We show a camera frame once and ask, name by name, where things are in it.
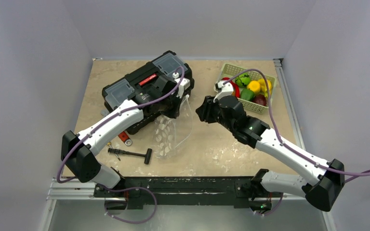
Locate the red adjustable wrench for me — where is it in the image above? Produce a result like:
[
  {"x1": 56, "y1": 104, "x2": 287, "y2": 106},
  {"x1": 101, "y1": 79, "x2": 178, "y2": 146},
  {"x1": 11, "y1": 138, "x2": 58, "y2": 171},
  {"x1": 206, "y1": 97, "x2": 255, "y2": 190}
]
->
[{"x1": 118, "y1": 131, "x2": 132, "y2": 146}]

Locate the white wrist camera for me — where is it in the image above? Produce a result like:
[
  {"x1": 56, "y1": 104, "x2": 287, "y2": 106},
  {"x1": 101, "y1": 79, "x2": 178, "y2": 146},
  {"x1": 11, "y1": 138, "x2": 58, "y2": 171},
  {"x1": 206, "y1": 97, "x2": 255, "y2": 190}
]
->
[
  {"x1": 213, "y1": 80, "x2": 234, "y2": 103},
  {"x1": 172, "y1": 72, "x2": 190, "y2": 99}
]

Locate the black plastic toolbox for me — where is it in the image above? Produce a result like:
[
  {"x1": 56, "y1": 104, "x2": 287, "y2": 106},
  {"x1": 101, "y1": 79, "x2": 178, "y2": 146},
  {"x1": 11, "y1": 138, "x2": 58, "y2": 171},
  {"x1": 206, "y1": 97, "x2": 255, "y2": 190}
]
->
[{"x1": 102, "y1": 51, "x2": 195, "y2": 135}]

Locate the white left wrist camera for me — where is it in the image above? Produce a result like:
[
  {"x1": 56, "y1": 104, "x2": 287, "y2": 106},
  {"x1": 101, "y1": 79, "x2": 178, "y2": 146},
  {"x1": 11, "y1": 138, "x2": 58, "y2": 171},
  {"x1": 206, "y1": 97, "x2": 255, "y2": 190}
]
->
[{"x1": 172, "y1": 72, "x2": 190, "y2": 99}]

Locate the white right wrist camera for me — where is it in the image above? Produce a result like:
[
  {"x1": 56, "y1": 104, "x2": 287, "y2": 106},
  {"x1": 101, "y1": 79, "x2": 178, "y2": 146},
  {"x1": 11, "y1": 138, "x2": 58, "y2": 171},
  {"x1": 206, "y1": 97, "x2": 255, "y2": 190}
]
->
[{"x1": 213, "y1": 80, "x2": 234, "y2": 103}]

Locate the black rubber mallet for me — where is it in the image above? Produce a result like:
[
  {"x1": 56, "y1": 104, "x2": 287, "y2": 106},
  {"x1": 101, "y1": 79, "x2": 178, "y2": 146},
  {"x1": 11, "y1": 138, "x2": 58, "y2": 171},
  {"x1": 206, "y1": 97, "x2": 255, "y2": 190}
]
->
[{"x1": 114, "y1": 148, "x2": 153, "y2": 165}]

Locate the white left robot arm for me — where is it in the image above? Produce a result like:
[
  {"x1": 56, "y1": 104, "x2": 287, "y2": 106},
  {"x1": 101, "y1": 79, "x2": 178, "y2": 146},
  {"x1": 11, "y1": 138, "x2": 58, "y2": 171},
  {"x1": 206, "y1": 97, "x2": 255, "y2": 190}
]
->
[{"x1": 56, "y1": 74, "x2": 192, "y2": 197}]

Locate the yellow toy lemon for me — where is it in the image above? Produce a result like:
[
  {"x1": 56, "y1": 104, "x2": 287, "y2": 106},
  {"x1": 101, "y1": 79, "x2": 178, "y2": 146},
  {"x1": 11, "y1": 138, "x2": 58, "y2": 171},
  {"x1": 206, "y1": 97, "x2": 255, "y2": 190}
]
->
[{"x1": 247, "y1": 80, "x2": 261, "y2": 94}]

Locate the yellow toy banana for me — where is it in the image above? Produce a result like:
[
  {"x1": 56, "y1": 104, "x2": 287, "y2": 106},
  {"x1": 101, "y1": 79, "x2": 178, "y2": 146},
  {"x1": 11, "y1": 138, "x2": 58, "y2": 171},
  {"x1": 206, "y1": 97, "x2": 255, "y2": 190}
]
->
[{"x1": 257, "y1": 78, "x2": 272, "y2": 99}]

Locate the green plastic basket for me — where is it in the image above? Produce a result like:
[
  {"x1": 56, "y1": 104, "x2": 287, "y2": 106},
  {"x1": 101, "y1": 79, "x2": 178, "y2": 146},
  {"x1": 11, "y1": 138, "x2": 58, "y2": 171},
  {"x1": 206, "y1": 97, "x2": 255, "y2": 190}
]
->
[{"x1": 217, "y1": 63, "x2": 277, "y2": 114}]

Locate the green toy pepper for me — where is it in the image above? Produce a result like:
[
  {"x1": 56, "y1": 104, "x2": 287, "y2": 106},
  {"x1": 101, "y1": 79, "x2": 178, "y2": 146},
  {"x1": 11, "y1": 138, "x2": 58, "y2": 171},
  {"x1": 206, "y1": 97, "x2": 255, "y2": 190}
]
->
[{"x1": 239, "y1": 89, "x2": 256, "y2": 102}]

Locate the yellow black screwdriver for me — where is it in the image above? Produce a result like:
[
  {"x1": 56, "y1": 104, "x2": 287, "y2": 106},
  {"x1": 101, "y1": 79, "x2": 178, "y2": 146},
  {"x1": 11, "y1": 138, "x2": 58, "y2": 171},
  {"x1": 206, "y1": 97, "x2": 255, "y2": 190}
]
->
[{"x1": 107, "y1": 142, "x2": 121, "y2": 161}]

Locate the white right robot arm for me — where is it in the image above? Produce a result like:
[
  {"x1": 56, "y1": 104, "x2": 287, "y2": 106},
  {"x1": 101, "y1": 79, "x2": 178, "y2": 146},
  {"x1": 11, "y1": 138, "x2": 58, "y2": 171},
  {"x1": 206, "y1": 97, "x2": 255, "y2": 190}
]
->
[{"x1": 196, "y1": 96, "x2": 345, "y2": 212}]

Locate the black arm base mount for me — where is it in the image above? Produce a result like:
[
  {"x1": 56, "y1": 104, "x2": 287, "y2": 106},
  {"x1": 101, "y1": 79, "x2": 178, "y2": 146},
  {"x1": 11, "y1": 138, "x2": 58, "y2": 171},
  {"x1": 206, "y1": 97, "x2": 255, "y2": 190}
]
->
[{"x1": 93, "y1": 169, "x2": 283, "y2": 211}]

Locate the dark red toy fruit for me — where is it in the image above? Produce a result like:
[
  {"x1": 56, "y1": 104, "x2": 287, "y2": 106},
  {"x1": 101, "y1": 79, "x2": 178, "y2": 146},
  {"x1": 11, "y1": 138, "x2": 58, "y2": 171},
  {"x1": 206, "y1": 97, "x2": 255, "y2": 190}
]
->
[{"x1": 252, "y1": 94, "x2": 267, "y2": 107}]

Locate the green toy ball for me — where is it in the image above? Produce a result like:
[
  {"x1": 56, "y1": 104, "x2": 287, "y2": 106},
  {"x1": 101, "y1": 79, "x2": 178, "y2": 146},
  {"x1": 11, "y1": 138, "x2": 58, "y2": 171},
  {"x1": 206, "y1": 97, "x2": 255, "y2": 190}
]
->
[{"x1": 234, "y1": 73, "x2": 251, "y2": 88}]

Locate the clear zip top bag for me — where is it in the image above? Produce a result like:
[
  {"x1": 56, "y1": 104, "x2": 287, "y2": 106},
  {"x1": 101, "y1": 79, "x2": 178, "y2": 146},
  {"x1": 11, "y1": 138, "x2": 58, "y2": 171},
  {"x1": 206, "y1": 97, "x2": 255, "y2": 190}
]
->
[{"x1": 152, "y1": 95, "x2": 193, "y2": 159}]

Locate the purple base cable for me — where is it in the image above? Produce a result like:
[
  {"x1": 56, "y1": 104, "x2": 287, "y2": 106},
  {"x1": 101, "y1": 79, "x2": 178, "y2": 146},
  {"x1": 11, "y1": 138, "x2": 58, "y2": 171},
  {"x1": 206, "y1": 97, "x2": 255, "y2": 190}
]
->
[{"x1": 104, "y1": 186, "x2": 158, "y2": 224}]

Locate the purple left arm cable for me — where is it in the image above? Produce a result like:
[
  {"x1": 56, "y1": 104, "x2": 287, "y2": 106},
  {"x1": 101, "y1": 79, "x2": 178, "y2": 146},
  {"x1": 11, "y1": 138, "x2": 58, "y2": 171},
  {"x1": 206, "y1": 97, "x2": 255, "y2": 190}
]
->
[{"x1": 56, "y1": 66, "x2": 185, "y2": 184}]

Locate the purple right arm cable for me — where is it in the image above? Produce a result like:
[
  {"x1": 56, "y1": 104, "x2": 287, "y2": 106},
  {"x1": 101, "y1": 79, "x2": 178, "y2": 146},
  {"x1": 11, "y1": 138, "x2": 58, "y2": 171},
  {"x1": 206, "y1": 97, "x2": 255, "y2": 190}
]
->
[{"x1": 222, "y1": 68, "x2": 370, "y2": 184}]

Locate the red toy chili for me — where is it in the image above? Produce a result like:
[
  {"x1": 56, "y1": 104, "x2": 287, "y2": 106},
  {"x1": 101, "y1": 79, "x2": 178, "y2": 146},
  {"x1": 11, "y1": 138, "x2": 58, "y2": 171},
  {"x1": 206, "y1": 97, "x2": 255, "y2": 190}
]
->
[{"x1": 234, "y1": 86, "x2": 240, "y2": 98}]

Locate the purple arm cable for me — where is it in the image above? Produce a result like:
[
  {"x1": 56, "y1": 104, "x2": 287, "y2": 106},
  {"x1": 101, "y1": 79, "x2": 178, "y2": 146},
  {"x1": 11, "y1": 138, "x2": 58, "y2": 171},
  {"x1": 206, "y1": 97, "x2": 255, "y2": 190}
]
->
[
  {"x1": 222, "y1": 68, "x2": 370, "y2": 184},
  {"x1": 56, "y1": 66, "x2": 185, "y2": 184}
]

